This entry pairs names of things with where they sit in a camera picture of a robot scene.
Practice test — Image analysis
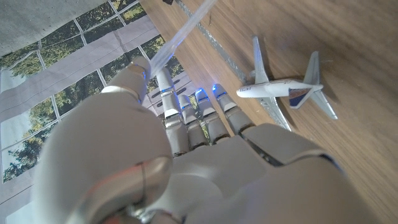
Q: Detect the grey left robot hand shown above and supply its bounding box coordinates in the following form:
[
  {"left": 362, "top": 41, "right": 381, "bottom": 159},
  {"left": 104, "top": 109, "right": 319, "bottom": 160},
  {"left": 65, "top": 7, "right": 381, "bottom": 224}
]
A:
[{"left": 30, "top": 55, "right": 384, "bottom": 224}]

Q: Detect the clear plastic pipette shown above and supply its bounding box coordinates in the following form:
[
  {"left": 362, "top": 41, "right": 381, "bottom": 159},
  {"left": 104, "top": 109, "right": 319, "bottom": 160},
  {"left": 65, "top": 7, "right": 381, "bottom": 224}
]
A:
[{"left": 149, "top": 0, "right": 218, "bottom": 78}]

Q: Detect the white toy airplane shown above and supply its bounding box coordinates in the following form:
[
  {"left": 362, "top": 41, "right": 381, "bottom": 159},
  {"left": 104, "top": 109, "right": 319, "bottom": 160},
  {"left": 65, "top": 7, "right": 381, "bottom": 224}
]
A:
[{"left": 236, "top": 35, "right": 339, "bottom": 131}]

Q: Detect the printed window backdrop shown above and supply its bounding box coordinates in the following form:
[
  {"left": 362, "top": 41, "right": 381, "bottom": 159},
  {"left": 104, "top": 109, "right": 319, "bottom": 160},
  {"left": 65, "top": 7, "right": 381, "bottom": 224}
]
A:
[{"left": 0, "top": 0, "right": 200, "bottom": 224}]

